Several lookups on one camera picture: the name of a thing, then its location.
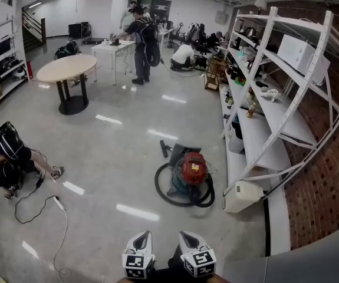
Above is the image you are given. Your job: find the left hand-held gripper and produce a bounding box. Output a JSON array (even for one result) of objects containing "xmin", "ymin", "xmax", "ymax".
[{"xmin": 121, "ymin": 230, "xmax": 156, "ymax": 279}]

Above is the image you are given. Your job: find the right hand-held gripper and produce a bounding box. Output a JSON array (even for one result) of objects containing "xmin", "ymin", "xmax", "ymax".
[{"xmin": 177, "ymin": 231, "xmax": 217, "ymax": 279}]

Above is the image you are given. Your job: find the red and teal vacuum cleaner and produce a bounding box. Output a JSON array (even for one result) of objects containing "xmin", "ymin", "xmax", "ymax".
[{"xmin": 154, "ymin": 151, "xmax": 216, "ymax": 208}]

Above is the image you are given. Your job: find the white power strip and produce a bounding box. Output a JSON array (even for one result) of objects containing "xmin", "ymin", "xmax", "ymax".
[{"xmin": 52, "ymin": 196, "xmax": 67, "ymax": 212}]

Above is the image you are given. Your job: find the white floor appliance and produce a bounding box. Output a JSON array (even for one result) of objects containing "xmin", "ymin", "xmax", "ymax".
[{"xmin": 222, "ymin": 180, "xmax": 265, "ymax": 214}]

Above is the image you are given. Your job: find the dark grey flat panel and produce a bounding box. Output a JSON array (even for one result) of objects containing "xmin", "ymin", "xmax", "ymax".
[{"xmin": 168, "ymin": 143, "xmax": 202, "ymax": 167}]

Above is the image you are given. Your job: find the black floor nozzle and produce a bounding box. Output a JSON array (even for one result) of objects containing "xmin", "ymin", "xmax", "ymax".
[{"xmin": 159, "ymin": 140, "xmax": 173, "ymax": 159}]

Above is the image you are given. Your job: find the grey curved surface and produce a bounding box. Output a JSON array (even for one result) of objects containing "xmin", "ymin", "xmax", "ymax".
[{"xmin": 221, "ymin": 216, "xmax": 339, "ymax": 283}]

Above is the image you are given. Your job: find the large white shelving rack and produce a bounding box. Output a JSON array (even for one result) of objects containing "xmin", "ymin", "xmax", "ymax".
[{"xmin": 220, "ymin": 5, "xmax": 339, "ymax": 199}]

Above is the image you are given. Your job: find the white handheld device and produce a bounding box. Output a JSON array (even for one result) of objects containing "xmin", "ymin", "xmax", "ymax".
[{"xmin": 260, "ymin": 88, "xmax": 281, "ymax": 103}]

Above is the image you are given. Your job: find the round beige table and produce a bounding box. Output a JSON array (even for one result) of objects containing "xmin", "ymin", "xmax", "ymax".
[{"xmin": 36, "ymin": 54, "xmax": 98, "ymax": 116}]

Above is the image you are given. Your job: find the white rectangular table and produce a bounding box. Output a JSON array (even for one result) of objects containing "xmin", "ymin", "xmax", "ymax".
[{"xmin": 90, "ymin": 39, "xmax": 136, "ymax": 86}]

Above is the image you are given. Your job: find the black bag with wheels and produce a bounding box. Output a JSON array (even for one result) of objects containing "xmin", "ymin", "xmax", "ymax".
[{"xmin": 54, "ymin": 40, "xmax": 83, "ymax": 61}]

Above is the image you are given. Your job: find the grey office chair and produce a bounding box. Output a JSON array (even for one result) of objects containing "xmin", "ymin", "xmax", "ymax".
[{"xmin": 184, "ymin": 22, "xmax": 207, "ymax": 46}]

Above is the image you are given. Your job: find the white microwave oven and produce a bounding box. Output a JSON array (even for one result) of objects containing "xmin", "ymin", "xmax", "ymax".
[{"xmin": 276, "ymin": 34, "xmax": 331, "ymax": 84}]

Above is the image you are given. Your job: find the white shelving rack with monitors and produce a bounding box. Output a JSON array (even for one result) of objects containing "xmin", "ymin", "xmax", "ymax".
[{"xmin": 0, "ymin": 18, "xmax": 31, "ymax": 115}]

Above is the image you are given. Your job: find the black cart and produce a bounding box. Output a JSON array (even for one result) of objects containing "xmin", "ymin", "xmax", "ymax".
[{"xmin": 67, "ymin": 21, "xmax": 93, "ymax": 40}]

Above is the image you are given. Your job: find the staircase with black railing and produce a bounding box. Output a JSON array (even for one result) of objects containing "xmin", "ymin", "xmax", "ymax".
[{"xmin": 21, "ymin": 8, "xmax": 47, "ymax": 53}]

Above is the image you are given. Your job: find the white power cable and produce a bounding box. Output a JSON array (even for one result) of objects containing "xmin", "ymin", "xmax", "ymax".
[{"xmin": 52, "ymin": 207, "xmax": 73, "ymax": 278}]

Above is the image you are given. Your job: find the black cable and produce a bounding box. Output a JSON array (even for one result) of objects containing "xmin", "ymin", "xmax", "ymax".
[{"xmin": 14, "ymin": 148, "xmax": 60, "ymax": 225}]

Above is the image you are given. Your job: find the wooden frame crate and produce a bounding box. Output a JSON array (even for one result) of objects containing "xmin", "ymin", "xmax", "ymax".
[{"xmin": 203, "ymin": 57, "xmax": 228, "ymax": 92}]

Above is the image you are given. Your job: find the white wall panel box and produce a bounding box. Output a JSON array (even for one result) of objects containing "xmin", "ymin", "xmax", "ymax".
[{"xmin": 214, "ymin": 10, "xmax": 231, "ymax": 27}]

